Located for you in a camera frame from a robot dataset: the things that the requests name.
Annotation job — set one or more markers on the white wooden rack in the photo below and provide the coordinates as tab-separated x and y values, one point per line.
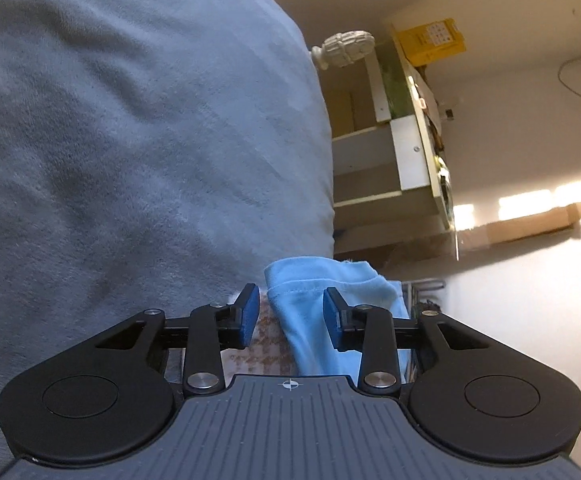
395	160

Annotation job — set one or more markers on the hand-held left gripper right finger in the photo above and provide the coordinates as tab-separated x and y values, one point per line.
331	320

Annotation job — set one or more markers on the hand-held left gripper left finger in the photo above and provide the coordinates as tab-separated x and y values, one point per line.
248	317

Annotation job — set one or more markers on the houndstooth knitted pillow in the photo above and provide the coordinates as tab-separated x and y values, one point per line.
255	350

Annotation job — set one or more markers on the grey blanket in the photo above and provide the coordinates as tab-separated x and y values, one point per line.
120	135

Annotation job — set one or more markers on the long cardboard box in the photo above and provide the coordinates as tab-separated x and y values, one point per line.
520	227

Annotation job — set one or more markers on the yellow box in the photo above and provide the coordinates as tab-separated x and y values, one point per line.
430	40

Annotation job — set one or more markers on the light blue t-shirt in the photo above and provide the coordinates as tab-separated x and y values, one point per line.
320	310

